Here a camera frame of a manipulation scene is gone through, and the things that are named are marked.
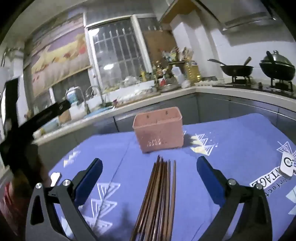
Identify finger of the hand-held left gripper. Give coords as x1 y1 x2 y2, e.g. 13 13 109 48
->
30 100 71 127

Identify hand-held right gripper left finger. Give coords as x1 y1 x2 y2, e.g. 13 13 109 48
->
25 158 103 241

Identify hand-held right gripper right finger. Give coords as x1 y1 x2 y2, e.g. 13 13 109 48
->
196 156 273 241

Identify bundle of wooden chopsticks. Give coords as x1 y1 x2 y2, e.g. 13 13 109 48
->
129 155 177 241

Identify pink plastic utensil basket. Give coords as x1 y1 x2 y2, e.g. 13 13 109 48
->
132 107 185 154

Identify person's left forearm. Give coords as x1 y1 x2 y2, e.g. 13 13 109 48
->
0 171 35 241

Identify chrome curved faucet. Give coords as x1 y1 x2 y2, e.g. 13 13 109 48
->
65 87 90 114
85 85 103 109

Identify blue printed tablecloth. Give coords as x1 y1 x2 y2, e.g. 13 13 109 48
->
47 113 296 241

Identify printed window blind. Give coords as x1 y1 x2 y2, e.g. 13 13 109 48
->
23 14 92 98

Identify grey kitchen cabinets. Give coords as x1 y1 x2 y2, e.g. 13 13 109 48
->
35 92 296 149

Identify small white device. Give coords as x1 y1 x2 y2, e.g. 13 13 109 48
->
279 152 295 179

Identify barred kitchen window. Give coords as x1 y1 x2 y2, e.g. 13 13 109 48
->
85 14 162 90

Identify white egg tray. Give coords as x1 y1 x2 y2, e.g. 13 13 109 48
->
195 80 219 87

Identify white kitchen countertop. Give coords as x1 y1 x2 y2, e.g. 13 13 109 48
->
32 82 296 145

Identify black gas stove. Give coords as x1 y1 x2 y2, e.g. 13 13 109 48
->
212 75 296 98

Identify white plastic bottle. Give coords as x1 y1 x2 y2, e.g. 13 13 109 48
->
172 66 186 84

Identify yellow cooking oil bottle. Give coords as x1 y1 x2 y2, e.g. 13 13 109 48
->
184 61 201 83

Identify cluster of condiment bottles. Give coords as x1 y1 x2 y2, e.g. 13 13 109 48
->
140 47 195 87

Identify wooden cutting board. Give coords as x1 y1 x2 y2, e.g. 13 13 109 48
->
142 30 177 63

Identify black round wok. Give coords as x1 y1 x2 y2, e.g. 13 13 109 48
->
259 61 296 81

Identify steel wok lid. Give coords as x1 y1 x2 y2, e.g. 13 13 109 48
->
260 50 295 68

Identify steel range hood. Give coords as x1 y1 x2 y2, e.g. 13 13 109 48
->
199 0 278 32

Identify black wok with handle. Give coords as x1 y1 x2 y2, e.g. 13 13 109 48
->
220 57 254 77

